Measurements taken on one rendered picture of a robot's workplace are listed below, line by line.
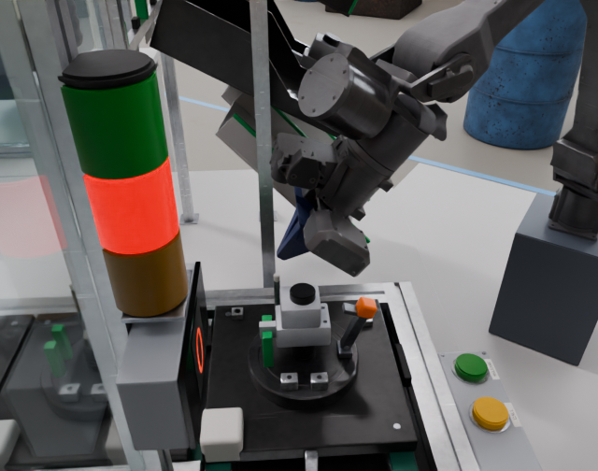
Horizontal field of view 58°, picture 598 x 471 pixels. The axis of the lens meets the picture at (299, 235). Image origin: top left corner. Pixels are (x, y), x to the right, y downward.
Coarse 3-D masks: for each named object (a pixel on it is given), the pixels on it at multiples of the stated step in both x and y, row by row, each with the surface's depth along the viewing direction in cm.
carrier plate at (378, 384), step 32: (224, 320) 76; (256, 320) 76; (224, 352) 71; (384, 352) 71; (224, 384) 67; (384, 384) 67; (256, 416) 63; (288, 416) 63; (320, 416) 63; (352, 416) 63; (384, 416) 63; (256, 448) 60; (288, 448) 60; (320, 448) 60; (352, 448) 60; (384, 448) 61; (416, 448) 61
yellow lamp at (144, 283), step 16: (176, 240) 34; (112, 256) 32; (128, 256) 32; (144, 256) 32; (160, 256) 33; (176, 256) 34; (112, 272) 33; (128, 272) 33; (144, 272) 33; (160, 272) 33; (176, 272) 34; (112, 288) 34; (128, 288) 33; (144, 288) 33; (160, 288) 34; (176, 288) 35; (128, 304) 34; (144, 304) 34; (160, 304) 34; (176, 304) 35
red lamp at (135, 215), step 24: (168, 168) 31; (96, 192) 30; (120, 192) 29; (144, 192) 30; (168, 192) 32; (96, 216) 31; (120, 216) 30; (144, 216) 31; (168, 216) 32; (120, 240) 31; (144, 240) 32; (168, 240) 33
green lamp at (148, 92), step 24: (72, 96) 27; (96, 96) 26; (120, 96) 27; (144, 96) 28; (72, 120) 28; (96, 120) 27; (120, 120) 27; (144, 120) 28; (96, 144) 28; (120, 144) 28; (144, 144) 29; (96, 168) 29; (120, 168) 29; (144, 168) 29
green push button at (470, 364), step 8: (456, 360) 70; (464, 360) 70; (472, 360) 70; (480, 360) 70; (456, 368) 69; (464, 368) 69; (472, 368) 69; (480, 368) 69; (464, 376) 68; (472, 376) 68; (480, 376) 68
